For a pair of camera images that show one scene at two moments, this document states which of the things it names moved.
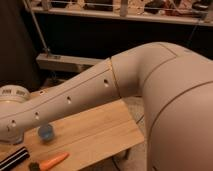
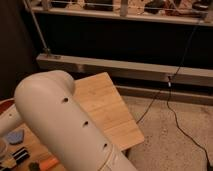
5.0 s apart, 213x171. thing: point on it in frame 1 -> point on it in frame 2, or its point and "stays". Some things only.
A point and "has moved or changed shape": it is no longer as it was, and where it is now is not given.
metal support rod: (46, 49) stays
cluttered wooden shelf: (195, 12) stays
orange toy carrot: (43, 166) stays
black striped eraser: (14, 159) has moved or changed shape
